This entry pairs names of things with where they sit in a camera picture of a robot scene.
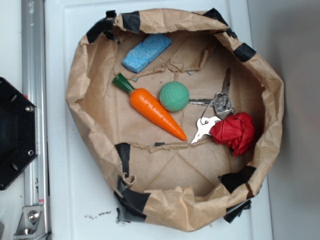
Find blue sponge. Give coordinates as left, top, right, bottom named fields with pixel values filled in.
left=121, top=33, right=173, bottom=73

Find orange plastic toy carrot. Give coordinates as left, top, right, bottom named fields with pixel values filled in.
left=112, top=73, right=187, bottom=141

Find green rubber ball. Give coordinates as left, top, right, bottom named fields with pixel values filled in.
left=159, top=81, right=190, bottom=112

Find silver key bunch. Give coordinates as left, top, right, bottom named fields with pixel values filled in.
left=188, top=68, right=235, bottom=144

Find brown paper bag bin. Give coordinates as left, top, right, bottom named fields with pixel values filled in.
left=66, top=8, right=285, bottom=232

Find red crumpled cloth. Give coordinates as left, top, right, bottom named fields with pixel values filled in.
left=210, top=112, right=256, bottom=157

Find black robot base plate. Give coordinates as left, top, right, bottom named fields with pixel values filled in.
left=0, top=77, right=38, bottom=191

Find aluminium extrusion rail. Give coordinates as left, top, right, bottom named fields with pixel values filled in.
left=21, top=0, right=52, bottom=240

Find metal corner bracket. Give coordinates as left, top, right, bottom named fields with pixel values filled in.
left=13, top=205, right=46, bottom=240

